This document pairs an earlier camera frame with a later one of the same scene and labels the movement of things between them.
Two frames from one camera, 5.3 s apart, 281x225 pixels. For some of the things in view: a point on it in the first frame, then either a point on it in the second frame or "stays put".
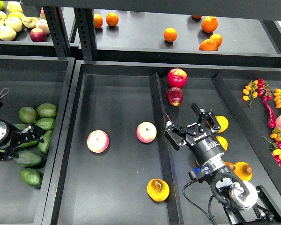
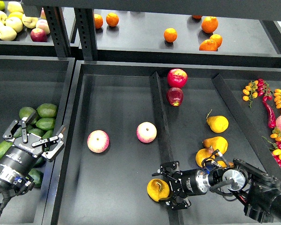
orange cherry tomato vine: [250, 92] stays put
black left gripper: [13, 136] to [21, 156]
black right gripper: [204, 145] to [188, 183]
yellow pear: [158, 190] stays put
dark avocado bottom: [32, 176] stays put
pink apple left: [98, 141] stays put
